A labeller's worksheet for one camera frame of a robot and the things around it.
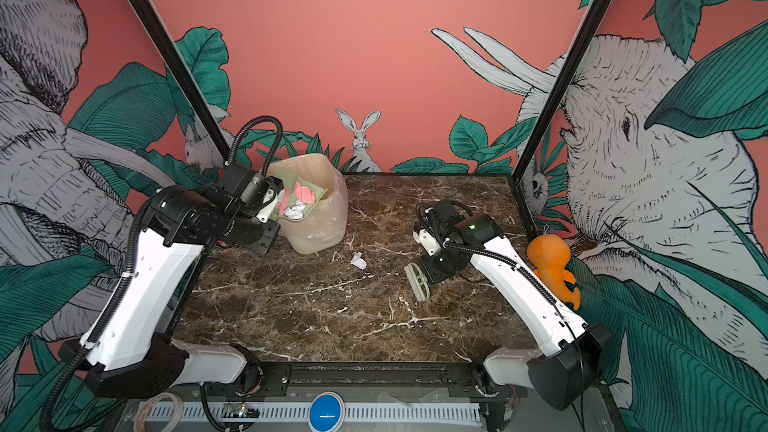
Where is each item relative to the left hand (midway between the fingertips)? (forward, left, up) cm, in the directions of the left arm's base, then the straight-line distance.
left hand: (267, 231), depth 64 cm
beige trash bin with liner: (+15, -8, -21) cm, 27 cm away
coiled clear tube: (-32, +32, -31) cm, 55 cm away
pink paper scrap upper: (+9, -7, +1) cm, 12 cm away
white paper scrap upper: (+9, -17, -33) cm, 38 cm away
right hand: (-4, -36, -13) cm, 38 cm away
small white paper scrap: (+5, -5, 0) cm, 7 cm away
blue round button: (-31, -11, -31) cm, 45 cm away
